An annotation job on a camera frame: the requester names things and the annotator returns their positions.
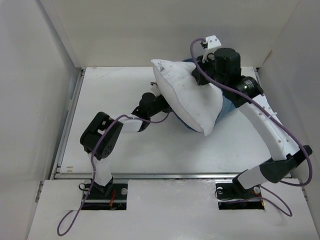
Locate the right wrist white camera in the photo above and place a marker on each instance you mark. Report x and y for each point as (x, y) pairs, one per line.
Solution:
(210, 45)

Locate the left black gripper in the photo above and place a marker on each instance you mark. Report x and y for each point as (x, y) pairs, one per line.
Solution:
(168, 108)

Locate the blue pillowcase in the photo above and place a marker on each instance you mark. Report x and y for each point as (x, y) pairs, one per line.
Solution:
(222, 110)

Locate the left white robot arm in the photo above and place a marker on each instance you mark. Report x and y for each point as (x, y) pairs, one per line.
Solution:
(100, 137)

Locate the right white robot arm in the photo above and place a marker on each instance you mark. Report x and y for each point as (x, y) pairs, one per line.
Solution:
(286, 152)

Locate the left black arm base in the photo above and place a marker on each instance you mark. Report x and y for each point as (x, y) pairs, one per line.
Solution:
(112, 197)

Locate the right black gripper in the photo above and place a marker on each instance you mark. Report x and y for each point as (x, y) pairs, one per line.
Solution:
(199, 77)

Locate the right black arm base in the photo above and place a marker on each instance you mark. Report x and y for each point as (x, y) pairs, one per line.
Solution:
(233, 197)

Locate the aluminium rail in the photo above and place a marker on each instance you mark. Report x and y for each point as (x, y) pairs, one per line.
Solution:
(166, 149)

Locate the white pillow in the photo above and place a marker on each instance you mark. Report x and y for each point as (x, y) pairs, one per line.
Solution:
(164, 76)

